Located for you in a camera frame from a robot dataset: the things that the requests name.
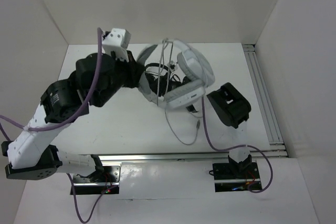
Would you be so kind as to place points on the white over-ear headphones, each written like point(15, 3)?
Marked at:
point(195, 67)

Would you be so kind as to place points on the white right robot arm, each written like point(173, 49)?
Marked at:
point(232, 109)

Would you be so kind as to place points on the aluminium front rail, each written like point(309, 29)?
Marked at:
point(179, 157)

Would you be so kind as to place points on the aluminium side rail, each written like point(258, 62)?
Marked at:
point(267, 111)

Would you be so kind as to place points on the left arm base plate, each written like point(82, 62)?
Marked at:
point(108, 182)

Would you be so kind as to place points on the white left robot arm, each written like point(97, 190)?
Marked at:
point(95, 80)

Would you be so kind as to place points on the black headphones with thin band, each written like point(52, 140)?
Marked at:
point(173, 82)

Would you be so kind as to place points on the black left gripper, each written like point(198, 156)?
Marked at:
point(134, 68)

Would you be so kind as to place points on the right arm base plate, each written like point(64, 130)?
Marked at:
point(225, 180)

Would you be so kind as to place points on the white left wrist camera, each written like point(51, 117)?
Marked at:
point(115, 42)

